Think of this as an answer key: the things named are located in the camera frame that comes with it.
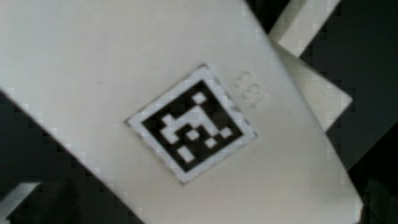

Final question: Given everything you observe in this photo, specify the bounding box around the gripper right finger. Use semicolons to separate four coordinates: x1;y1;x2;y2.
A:
359;179;398;224

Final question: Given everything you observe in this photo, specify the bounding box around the white cabinet top block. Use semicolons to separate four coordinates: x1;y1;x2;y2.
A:
0;0;362;224

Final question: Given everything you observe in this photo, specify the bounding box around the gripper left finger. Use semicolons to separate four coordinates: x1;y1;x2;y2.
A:
0;179;83;224

